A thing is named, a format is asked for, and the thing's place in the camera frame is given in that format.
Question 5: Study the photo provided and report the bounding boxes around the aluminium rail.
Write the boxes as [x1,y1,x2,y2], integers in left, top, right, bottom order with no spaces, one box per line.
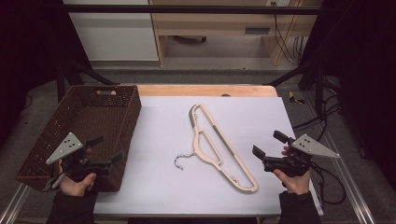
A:
[303,92,376,224]
[0,183,32,224]

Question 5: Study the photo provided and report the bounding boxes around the grey cable plug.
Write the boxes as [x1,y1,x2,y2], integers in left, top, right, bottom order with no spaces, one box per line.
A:
[43,172,67,192]

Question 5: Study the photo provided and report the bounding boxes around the hanging black cables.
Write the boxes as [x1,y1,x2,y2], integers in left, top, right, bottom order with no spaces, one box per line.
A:
[270,1,310,65]

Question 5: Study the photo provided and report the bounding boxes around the person's left hand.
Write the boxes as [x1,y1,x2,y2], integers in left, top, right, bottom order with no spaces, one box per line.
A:
[59,162,97,197]

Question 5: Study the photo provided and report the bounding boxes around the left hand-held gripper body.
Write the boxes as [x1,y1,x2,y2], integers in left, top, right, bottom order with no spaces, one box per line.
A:
[46,132,111,183]

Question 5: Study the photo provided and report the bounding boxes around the brown wicker basket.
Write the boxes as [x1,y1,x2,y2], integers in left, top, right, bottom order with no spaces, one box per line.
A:
[15,84,143,193]

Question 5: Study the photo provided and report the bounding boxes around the person's right hand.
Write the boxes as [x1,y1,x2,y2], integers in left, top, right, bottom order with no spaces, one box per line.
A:
[274,170,312,196]

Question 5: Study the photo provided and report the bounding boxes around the white cabinet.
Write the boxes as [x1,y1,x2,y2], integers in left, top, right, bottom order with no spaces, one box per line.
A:
[63,0,160,62]

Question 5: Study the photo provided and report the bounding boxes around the yellow and black tool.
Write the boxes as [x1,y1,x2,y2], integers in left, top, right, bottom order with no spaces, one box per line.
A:
[288,91,306,105]

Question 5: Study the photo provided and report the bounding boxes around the white table cover sheet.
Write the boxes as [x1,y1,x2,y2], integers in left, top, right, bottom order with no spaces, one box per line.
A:
[92,95,324,217]

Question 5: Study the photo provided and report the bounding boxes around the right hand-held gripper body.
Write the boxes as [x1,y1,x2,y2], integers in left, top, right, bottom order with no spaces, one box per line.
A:
[262,133,340,178]

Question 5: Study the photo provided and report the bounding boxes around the black curtain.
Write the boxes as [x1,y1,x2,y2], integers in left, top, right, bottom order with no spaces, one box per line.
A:
[0,0,92,148]
[300,0,396,189]

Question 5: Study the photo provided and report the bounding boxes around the black metal frame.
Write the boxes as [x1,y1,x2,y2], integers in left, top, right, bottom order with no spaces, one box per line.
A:
[55,4,326,104]

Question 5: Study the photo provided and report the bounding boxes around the black floor cables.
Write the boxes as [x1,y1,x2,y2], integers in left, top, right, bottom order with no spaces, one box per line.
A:
[292,76,343,143]

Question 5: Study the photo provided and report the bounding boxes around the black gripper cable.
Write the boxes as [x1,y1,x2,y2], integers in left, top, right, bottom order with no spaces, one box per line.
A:
[309,162,347,206]

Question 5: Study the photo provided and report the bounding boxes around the light wooden desk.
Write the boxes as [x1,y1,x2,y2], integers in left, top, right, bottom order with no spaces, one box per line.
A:
[148,0,324,67]

